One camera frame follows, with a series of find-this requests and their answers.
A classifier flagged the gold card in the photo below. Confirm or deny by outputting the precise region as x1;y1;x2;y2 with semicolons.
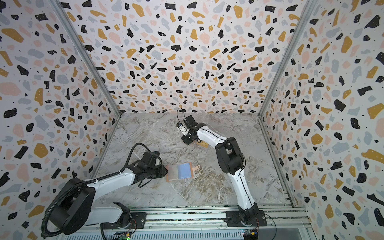
198;141;210;148

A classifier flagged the pink leather card holder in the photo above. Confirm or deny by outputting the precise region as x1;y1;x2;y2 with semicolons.
166;162;201;182

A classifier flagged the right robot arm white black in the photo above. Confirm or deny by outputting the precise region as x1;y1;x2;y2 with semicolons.
177;115;259;226

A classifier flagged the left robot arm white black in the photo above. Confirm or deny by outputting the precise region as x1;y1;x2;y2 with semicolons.
42;151;168;237

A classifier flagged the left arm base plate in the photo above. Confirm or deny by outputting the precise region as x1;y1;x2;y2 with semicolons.
103;212;147;231

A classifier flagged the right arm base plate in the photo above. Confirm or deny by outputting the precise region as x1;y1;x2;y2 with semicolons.
224;210;267;228

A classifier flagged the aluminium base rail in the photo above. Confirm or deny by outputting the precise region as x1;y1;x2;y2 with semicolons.
105;204;316;240

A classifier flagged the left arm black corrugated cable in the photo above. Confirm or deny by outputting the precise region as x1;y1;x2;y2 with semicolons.
41;142;154;238

